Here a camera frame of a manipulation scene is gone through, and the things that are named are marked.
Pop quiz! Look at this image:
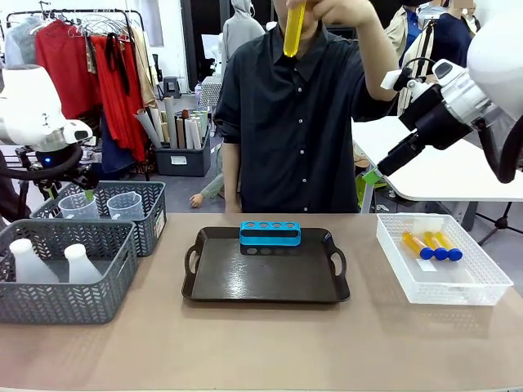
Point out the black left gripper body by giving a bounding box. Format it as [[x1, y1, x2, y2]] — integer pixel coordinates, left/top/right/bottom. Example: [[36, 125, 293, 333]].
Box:
[[35, 145, 100, 191]]

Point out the background person beige jacket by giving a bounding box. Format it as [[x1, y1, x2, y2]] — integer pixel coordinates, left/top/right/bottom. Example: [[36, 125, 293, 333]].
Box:
[[385, 0, 422, 71]]

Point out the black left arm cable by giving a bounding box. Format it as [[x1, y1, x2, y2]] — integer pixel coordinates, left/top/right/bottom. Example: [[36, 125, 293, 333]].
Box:
[[0, 145, 83, 181]]

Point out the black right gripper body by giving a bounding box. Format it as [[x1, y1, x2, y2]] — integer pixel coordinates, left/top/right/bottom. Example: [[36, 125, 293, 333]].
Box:
[[378, 96, 485, 176]]

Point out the clear plastic measuring beaker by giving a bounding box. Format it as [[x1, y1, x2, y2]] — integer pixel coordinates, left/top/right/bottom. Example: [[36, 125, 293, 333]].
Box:
[[106, 191, 145, 222], [58, 192, 101, 221]]

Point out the yellow tube with blue cap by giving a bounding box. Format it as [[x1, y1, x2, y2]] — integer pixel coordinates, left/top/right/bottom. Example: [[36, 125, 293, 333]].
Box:
[[401, 230, 436, 261], [283, 2, 307, 59], [433, 231, 464, 263], [423, 230, 449, 262]]

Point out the grey plastic basket with label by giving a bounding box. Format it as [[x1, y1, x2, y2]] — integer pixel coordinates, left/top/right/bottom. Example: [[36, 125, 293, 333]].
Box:
[[30, 180, 168, 258]]

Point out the grey plastic stool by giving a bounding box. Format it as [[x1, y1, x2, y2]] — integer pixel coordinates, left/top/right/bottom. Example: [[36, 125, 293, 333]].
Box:
[[163, 75, 182, 100]]

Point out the black metal clothes rack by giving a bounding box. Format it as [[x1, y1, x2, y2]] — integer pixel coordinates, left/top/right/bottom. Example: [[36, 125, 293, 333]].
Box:
[[5, 7, 151, 181]]

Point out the grey storage bin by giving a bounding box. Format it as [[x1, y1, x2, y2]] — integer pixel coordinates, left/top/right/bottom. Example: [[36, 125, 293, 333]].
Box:
[[154, 125, 213, 178]]

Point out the red dress on hanger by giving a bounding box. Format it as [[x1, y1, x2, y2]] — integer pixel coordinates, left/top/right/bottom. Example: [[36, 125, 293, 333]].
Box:
[[90, 34, 149, 163]]

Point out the black camera tripod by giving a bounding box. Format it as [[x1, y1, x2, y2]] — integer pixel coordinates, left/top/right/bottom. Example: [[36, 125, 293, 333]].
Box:
[[0, 145, 43, 221]]

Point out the beige hanging garment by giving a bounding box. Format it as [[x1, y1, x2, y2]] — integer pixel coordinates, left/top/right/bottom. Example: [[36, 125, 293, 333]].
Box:
[[129, 26, 159, 109]]

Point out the blue test tube rack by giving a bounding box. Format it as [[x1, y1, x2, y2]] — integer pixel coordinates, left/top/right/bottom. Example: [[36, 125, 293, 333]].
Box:
[[239, 220, 303, 247]]

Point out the grey fuzzy garment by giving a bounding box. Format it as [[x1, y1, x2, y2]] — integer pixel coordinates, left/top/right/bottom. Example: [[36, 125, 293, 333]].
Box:
[[2, 16, 42, 69]]

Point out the white plastic conical flask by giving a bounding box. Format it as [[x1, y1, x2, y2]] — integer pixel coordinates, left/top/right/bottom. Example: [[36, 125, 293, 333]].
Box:
[[8, 238, 60, 285], [64, 243, 104, 285]]

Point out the brown paper roll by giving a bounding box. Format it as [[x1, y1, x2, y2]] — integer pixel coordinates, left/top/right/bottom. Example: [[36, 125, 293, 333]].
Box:
[[175, 115, 187, 150]]

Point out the white perforated plastic basket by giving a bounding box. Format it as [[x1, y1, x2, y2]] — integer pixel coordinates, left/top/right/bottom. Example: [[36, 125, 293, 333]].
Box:
[[375, 212, 515, 307]]

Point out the grey hoodie on mannequin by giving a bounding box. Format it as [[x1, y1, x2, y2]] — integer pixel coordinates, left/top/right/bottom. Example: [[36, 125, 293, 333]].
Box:
[[221, 0, 267, 75]]

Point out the background person navy top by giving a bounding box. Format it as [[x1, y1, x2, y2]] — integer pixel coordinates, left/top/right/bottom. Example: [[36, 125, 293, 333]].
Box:
[[431, 0, 476, 69]]

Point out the black hanging scarf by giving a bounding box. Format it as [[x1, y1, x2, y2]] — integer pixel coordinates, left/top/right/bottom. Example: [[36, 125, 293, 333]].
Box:
[[105, 32, 132, 97]]

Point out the white background table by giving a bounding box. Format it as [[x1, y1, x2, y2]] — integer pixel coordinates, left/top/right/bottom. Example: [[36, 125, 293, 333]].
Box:
[[351, 115, 523, 203]]

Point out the green chair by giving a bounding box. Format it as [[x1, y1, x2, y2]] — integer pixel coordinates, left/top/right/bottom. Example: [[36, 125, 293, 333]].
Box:
[[354, 170, 390, 215]]

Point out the person's right forearm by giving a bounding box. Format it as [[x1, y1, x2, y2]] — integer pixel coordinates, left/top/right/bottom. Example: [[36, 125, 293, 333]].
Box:
[[221, 142, 244, 215]]

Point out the person's left forearm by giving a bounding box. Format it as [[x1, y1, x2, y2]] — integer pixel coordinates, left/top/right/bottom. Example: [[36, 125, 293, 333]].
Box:
[[358, 22, 400, 103]]

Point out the black plastic serving tray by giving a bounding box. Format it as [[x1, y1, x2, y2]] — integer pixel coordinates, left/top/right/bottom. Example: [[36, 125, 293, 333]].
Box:
[[181, 226, 351, 305]]

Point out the person in black shirt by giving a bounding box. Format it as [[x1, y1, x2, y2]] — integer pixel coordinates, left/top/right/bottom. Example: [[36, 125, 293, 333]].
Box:
[[214, 20, 400, 215]]

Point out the tall grey paper roll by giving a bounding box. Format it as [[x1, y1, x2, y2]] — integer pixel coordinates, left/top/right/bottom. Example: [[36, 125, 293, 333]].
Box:
[[163, 96, 180, 150]]

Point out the dark blue hanging garment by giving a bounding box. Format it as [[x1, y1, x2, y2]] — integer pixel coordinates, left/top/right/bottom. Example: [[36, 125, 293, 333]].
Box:
[[100, 116, 136, 176]]

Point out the person's left hand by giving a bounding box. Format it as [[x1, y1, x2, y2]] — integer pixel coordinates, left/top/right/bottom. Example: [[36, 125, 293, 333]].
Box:
[[285, 0, 382, 33]]

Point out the red shirt on hanger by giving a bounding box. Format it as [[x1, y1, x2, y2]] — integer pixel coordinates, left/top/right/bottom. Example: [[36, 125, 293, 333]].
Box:
[[34, 19, 104, 120]]

